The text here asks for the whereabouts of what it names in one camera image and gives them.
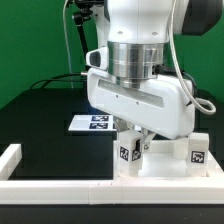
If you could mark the white square table top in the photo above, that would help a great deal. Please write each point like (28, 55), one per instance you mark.
(158, 162)

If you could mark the white U-shaped obstacle fence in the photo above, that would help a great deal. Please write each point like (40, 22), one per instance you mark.
(207, 190)

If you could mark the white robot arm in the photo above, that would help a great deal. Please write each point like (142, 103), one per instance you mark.
(155, 23)

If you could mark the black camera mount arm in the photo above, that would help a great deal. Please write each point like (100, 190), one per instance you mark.
(83, 15)

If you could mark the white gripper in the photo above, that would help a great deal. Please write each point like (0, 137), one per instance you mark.
(124, 82)

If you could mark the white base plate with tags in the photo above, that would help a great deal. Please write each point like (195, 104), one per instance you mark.
(92, 123)

